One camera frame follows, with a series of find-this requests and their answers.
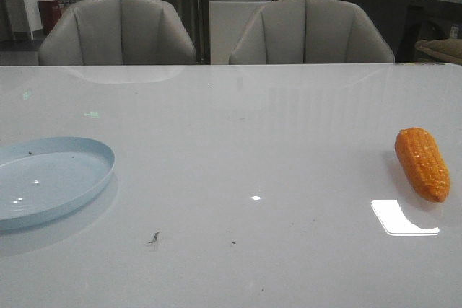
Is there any orange toy corn cob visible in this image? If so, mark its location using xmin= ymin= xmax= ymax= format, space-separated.
xmin=394 ymin=127 xmax=451 ymax=203

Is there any light blue round plate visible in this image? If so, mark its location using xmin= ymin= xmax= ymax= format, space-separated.
xmin=1 ymin=136 xmax=115 ymax=231

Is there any beige chair on right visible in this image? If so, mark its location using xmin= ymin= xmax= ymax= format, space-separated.
xmin=229 ymin=0 xmax=394 ymax=65

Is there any beige chair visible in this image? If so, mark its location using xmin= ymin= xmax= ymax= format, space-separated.
xmin=229 ymin=0 xmax=394 ymax=65
xmin=38 ymin=0 xmax=196 ymax=66

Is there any beige chair on left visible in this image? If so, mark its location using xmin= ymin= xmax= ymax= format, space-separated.
xmin=38 ymin=0 xmax=196 ymax=66

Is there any red bin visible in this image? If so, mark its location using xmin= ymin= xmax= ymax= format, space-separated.
xmin=38 ymin=0 xmax=61 ymax=35

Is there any tan cushion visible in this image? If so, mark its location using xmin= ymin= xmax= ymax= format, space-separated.
xmin=414 ymin=39 xmax=461 ymax=65

